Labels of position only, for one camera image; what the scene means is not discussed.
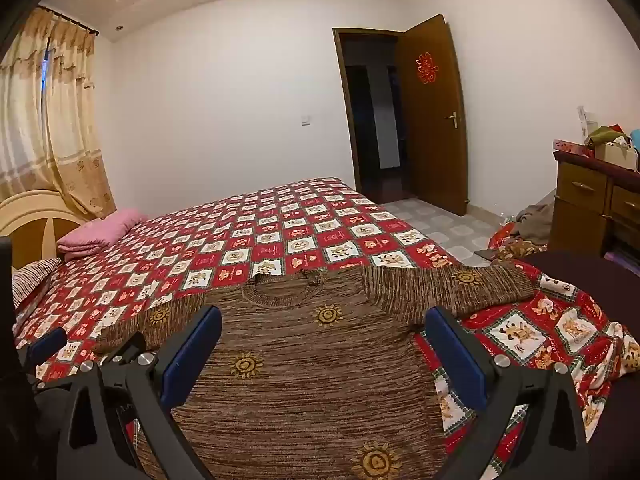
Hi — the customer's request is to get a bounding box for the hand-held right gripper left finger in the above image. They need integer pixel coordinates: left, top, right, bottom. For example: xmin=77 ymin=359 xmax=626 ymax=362
xmin=60 ymin=305 xmax=223 ymax=480

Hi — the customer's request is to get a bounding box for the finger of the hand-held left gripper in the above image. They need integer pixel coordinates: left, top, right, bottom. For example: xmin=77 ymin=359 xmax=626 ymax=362
xmin=26 ymin=326 xmax=83 ymax=397
xmin=106 ymin=332 xmax=147 ymax=361

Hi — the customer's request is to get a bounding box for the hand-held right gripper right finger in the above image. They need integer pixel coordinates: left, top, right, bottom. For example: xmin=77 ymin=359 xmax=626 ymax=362
xmin=424 ymin=306 xmax=591 ymax=480

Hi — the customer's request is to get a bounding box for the brown knitted sun-pattern sweater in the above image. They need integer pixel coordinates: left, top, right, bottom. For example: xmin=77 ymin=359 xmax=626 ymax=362
xmin=92 ymin=262 xmax=536 ymax=480

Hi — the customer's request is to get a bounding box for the striped pillow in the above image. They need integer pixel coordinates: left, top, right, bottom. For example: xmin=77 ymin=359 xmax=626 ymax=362
xmin=11 ymin=257 xmax=64 ymax=311

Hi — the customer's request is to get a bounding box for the beige wooden headboard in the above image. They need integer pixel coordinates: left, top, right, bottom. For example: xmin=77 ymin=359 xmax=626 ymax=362
xmin=0 ymin=190 xmax=94 ymax=271

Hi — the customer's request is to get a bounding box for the red bear-print bed sheet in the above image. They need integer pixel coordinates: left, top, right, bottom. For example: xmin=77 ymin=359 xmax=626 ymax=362
xmin=12 ymin=176 xmax=640 ymax=480

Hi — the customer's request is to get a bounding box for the pink folded blanket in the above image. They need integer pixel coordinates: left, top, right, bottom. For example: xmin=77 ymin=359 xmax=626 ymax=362
xmin=56 ymin=208 xmax=148 ymax=262

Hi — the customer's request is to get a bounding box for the dark maroon cloth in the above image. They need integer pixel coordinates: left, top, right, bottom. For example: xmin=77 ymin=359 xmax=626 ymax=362
xmin=520 ymin=251 xmax=640 ymax=341

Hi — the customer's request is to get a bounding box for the grey cloth pile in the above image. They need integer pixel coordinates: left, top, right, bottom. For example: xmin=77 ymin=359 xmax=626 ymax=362
xmin=514 ymin=201 xmax=557 ymax=247

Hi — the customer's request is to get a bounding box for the yellow patterned curtain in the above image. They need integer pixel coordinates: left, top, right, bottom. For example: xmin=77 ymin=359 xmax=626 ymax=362
xmin=0 ymin=7 xmax=117 ymax=222

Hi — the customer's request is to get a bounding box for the brown wooden door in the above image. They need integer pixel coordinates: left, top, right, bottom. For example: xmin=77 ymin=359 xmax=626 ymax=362
xmin=395 ymin=14 xmax=470 ymax=217

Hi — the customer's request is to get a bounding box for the wooden dresser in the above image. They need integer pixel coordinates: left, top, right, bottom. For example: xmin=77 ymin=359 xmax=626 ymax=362
xmin=549 ymin=149 xmax=640 ymax=262

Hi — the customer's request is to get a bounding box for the white box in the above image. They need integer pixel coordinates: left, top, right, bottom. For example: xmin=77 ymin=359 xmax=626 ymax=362
xmin=594 ymin=141 xmax=639 ymax=172

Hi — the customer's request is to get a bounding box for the green cloth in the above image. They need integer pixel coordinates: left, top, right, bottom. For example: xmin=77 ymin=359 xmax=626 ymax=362
xmin=586 ymin=124 xmax=627 ymax=149

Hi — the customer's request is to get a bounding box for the dark curtain rod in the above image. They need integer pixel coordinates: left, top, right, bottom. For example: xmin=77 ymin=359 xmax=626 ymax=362
xmin=37 ymin=5 xmax=99 ymax=37

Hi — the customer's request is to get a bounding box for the red paper door decoration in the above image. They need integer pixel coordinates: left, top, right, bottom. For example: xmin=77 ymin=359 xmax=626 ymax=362
xmin=415 ymin=52 xmax=439 ymax=85

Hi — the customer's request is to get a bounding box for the dark wooden door frame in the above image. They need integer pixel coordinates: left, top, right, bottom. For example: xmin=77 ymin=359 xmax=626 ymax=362
xmin=332 ymin=27 xmax=416 ymax=202

